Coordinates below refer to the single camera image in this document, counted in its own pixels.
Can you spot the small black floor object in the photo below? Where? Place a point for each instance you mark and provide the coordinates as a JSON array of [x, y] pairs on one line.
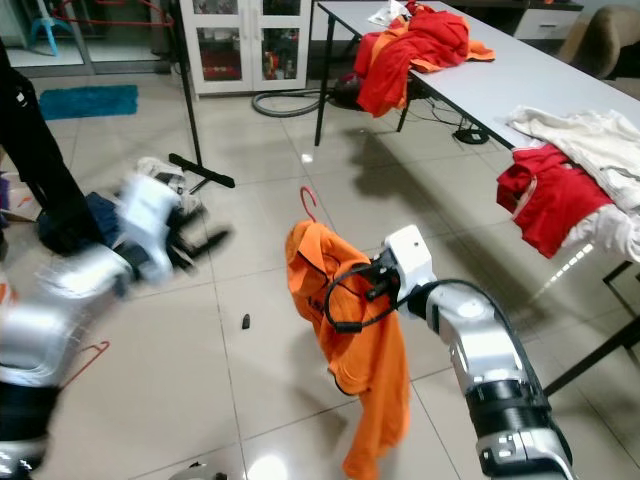
[[245, 320]]

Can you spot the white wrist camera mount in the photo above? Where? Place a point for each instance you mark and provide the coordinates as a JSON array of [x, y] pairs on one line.
[[150, 215], [410, 260]]

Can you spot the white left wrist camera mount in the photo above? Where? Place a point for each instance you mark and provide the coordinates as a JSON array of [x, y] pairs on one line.
[[150, 215]]

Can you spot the black jacket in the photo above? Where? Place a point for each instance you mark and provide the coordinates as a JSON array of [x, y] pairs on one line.
[[45, 150]]

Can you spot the orange garment black trim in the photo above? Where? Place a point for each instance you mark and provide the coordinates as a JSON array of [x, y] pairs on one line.
[[480, 50]]

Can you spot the black round antenna device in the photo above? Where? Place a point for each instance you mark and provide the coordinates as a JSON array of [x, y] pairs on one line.
[[472, 135]]

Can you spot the white glass door cabinet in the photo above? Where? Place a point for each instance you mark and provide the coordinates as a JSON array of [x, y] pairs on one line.
[[245, 50]]

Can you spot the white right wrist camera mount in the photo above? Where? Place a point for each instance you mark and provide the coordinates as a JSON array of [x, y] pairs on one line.
[[410, 260]]

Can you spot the teal floor mat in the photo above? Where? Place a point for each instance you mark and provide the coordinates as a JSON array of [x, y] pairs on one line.
[[88, 102]]

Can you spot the dark blue cloth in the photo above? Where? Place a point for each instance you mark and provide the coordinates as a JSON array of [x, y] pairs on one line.
[[108, 220]]

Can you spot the orange shirt black lines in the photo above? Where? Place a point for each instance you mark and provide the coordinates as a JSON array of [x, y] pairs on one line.
[[350, 375]]

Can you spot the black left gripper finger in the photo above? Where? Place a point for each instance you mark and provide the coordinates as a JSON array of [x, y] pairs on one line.
[[210, 245]]

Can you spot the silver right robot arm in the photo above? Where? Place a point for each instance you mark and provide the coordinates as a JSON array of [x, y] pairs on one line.
[[480, 340]]

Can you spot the red clothes hanger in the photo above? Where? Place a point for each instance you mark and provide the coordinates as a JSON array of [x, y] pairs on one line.
[[95, 350], [313, 205], [160, 15]]

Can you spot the red shirt white stripes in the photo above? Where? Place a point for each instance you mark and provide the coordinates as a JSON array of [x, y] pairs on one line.
[[555, 200]]

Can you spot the black rack foot bar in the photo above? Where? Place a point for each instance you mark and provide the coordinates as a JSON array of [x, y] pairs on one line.
[[202, 170]]

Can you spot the white table black legs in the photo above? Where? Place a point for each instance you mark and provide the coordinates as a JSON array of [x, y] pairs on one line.
[[520, 85]]

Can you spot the red garment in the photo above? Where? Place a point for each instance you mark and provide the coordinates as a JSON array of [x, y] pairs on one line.
[[410, 60]]

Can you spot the white plastic bag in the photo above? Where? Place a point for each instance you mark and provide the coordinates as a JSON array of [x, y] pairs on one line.
[[160, 165]]

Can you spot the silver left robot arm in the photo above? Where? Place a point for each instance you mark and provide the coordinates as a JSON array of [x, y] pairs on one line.
[[50, 330]]

